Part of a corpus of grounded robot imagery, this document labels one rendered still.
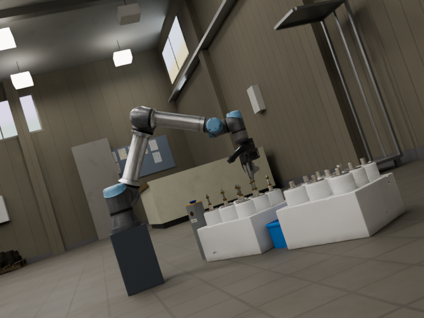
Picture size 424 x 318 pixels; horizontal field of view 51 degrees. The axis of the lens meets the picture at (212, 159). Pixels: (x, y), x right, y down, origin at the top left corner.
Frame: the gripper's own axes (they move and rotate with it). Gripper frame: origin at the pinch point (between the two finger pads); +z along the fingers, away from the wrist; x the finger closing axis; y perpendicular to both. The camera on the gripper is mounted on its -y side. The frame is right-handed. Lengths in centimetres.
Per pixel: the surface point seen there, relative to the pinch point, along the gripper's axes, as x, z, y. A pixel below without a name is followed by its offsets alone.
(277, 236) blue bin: -18.9, 29.6, -6.1
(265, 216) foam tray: -10.2, 19.7, -3.9
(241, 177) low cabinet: 457, -4, 213
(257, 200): -3.8, 11.6, -2.2
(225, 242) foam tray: 4.6, 26.6, -22.4
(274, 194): 0.1, 11.6, 10.0
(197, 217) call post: 30.4, 11.5, -23.8
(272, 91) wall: 385, -116, 277
